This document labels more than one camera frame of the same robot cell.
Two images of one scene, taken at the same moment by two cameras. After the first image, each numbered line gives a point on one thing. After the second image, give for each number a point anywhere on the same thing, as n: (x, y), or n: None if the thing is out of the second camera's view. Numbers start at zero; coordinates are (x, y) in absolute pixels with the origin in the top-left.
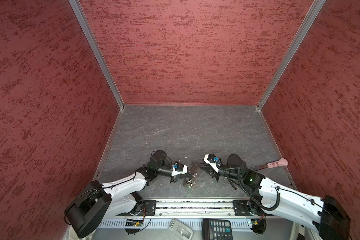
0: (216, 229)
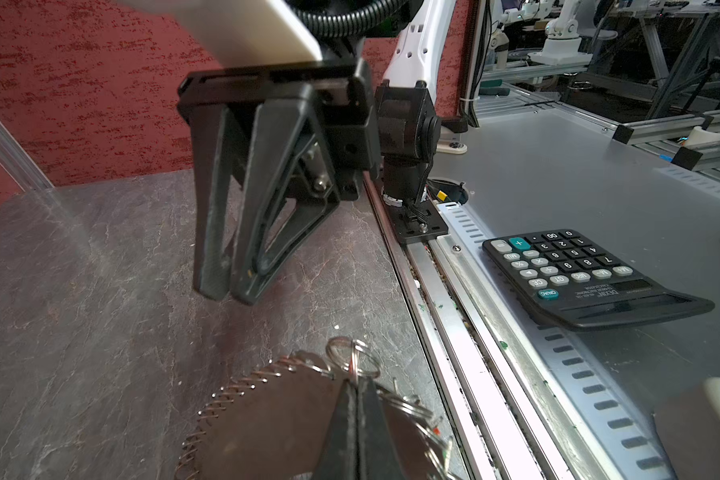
0: (580, 285)
